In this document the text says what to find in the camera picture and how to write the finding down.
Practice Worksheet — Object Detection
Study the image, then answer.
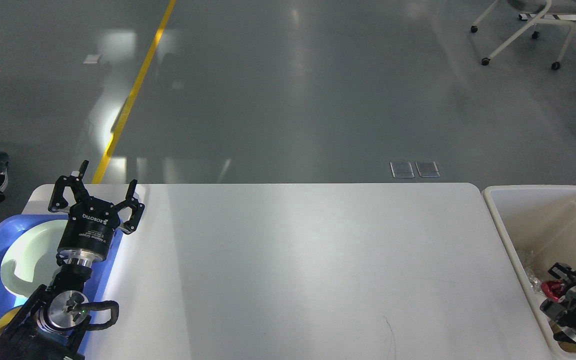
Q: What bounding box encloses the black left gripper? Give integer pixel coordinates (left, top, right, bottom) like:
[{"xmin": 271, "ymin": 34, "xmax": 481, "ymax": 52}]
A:
[{"xmin": 48, "ymin": 160, "xmax": 145, "ymax": 265}]

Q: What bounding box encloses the floor outlet cover left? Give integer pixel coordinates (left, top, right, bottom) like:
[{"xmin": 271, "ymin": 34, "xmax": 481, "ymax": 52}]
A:
[{"xmin": 390, "ymin": 161, "xmax": 416, "ymax": 179}]

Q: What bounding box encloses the white office chair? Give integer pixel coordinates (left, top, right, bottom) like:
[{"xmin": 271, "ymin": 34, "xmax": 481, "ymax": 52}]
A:
[{"xmin": 480, "ymin": 0, "xmax": 576, "ymax": 71}]

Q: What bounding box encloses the dark grey mug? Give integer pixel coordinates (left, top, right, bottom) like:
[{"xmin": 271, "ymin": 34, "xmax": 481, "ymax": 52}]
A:
[{"xmin": 0, "ymin": 305, "xmax": 23, "ymax": 335}]

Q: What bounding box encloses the foil sheet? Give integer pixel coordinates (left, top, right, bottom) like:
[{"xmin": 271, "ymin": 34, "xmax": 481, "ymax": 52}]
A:
[{"xmin": 523, "ymin": 265, "xmax": 550, "ymax": 296}]

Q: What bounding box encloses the floor outlet cover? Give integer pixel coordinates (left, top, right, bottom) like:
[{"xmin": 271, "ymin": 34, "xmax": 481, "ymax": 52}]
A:
[
  {"xmin": 414, "ymin": 161, "xmax": 441, "ymax": 178},
  {"xmin": 390, "ymin": 161, "xmax": 416, "ymax": 179}
]

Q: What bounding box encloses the floor outlet cover right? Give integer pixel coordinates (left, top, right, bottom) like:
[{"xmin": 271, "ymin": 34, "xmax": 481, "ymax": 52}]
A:
[{"xmin": 414, "ymin": 161, "xmax": 441, "ymax": 178}]

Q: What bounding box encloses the beige waste bin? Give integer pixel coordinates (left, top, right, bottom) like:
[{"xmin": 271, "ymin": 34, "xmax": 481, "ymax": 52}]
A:
[{"xmin": 482, "ymin": 185, "xmax": 576, "ymax": 360}]

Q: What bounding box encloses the brown paper bag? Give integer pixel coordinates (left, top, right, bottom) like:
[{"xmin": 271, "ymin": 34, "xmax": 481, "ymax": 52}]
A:
[{"xmin": 548, "ymin": 320, "xmax": 576, "ymax": 354}]

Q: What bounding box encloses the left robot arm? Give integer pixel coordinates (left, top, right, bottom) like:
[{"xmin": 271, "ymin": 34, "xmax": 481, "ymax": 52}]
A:
[{"xmin": 0, "ymin": 161, "xmax": 146, "ymax": 360}]

